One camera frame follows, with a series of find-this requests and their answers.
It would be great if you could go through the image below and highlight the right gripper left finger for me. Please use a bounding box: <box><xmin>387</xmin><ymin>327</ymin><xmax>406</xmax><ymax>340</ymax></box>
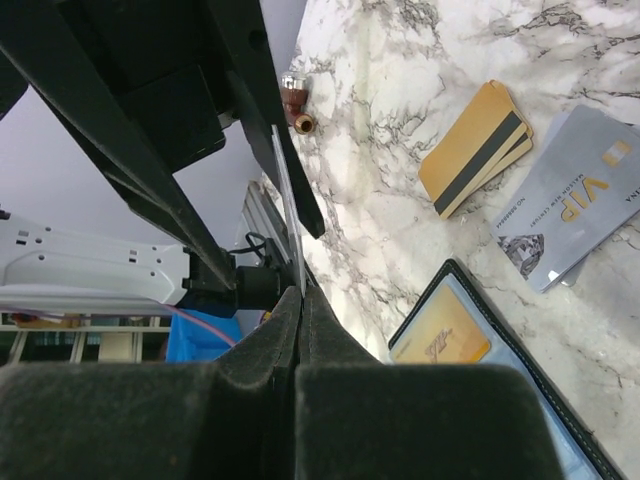
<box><xmin>1</xmin><ymin>287</ymin><xmax>302</xmax><ymax>479</ymax></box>

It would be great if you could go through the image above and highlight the black leather card holder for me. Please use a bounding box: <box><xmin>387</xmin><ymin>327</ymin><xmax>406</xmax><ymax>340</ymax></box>
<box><xmin>388</xmin><ymin>258</ymin><xmax>625</xmax><ymax>479</ymax></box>

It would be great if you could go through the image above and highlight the gold credit card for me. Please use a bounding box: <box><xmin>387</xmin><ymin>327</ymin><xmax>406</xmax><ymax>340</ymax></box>
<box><xmin>390</xmin><ymin>285</ymin><xmax>491</xmax><ymax>364</ymax></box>
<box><xmin>419</xmin><ymin>80</ymin><xmax>533</xmax><ymax>219</ymax></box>

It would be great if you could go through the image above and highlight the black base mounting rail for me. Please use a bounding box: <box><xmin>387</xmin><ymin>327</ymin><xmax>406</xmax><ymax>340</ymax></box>
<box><xmin>236</xmin><ymin>181</ymin><xmax>308</xmax><ymax>289</ymax></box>

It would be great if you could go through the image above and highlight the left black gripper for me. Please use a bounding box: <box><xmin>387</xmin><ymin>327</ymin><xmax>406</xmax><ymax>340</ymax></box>
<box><xmin>1</xmin><ymin>0</ymin><xmax>325</xmax><ymax>289</ymax></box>

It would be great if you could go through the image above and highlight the blue plastic bin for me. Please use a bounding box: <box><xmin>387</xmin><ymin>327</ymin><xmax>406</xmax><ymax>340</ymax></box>
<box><xmin>165</xmin><ymin>310</ymin><xmax>244</xmax><ymax>363</ymax></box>

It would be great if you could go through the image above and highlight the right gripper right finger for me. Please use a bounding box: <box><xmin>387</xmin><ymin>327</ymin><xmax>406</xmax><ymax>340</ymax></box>
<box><xmin>294</xmin><ymin>287</ymin><xmax>562</xmax><ymax>479</ymax></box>

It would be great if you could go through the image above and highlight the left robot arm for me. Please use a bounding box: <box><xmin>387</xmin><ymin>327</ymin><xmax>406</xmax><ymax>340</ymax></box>
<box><xmin>1</xmin><ymin>1</ymin><xmax>325</xmax><ymax>317</ymax></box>

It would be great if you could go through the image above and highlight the silver grey credit card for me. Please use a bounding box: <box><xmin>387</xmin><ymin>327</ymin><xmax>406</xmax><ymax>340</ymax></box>
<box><xmin>491</xmin><ymin>105</ymin><xmax>639</xmax><ymax>293</ymax></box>

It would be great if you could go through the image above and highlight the brown brass pipe fitting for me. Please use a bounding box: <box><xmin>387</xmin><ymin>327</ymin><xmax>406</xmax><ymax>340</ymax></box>
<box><xmin>280</xmin><ymin>71</ymin><xmax>315</xmax><ymax>135</ymax></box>

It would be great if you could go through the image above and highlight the storage shelf with baskets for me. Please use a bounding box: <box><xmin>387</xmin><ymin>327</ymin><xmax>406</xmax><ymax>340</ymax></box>
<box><xmin>1</xmin><ymin>307</ymin><xmax>171</xmax><ymax>366</ymax></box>

